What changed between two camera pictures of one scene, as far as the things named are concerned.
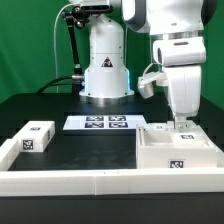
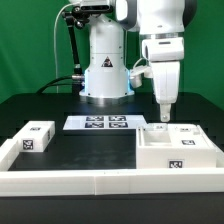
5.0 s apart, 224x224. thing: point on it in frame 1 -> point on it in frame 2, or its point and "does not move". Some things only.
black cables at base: x=50 y=82 does not move
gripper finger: x=181 y=123 -> x=165 y=111
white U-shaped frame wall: x=203 y=181 does not move
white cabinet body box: x=160 y=146 does not move
